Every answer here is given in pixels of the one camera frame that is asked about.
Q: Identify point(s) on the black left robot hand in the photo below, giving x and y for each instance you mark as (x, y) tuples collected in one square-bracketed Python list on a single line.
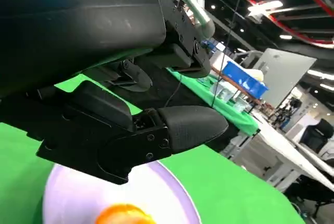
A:
[(78, 38)]

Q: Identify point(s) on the orange white toy bread roll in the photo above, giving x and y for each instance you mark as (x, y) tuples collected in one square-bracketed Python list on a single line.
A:
[(122, 214)]

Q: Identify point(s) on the black table skirt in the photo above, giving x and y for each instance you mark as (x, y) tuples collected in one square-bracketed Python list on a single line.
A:
[(177, 96)]

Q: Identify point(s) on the lilac plate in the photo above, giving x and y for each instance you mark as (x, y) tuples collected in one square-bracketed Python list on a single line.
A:
[(78, 198)]

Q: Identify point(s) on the green table cloth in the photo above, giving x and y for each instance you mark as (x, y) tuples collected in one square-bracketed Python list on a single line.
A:
[(221, 182), (229, 106)]

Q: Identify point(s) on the blue printed box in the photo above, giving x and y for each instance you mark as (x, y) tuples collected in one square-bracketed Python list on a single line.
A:
[(244, 79)]

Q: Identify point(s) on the white desk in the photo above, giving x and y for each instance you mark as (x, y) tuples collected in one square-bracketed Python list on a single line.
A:
[(287, 151)]

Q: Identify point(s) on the red hoop frame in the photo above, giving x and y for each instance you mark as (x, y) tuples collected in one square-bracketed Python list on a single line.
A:
[(308, 12)]

